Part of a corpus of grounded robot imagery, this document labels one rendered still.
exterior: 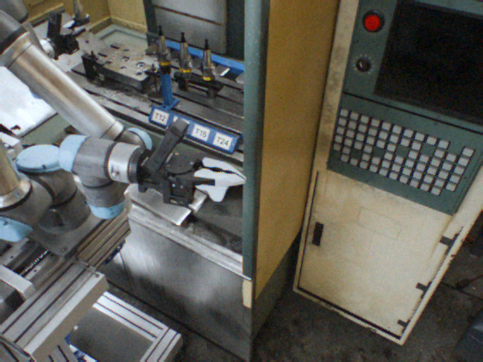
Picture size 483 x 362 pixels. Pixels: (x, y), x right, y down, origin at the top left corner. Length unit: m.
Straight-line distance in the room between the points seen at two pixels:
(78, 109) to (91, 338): 1.43
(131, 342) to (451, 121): 1.59
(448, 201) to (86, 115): 1.12
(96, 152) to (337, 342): 1.81
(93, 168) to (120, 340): 1.42
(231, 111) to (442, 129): 1.03
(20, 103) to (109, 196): 1.89
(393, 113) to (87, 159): 0.91
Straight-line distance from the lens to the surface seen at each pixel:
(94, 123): 1.02
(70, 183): 1.28
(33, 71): 1.01
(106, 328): 2.25
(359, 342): 2.45
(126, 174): 0.86
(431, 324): 2.61
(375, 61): 1.37
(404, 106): 1.41
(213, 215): 1.87
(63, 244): 1.32
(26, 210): 1.16
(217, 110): 2.15
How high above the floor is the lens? 2.15
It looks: 45 degrees down
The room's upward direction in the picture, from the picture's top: straight up
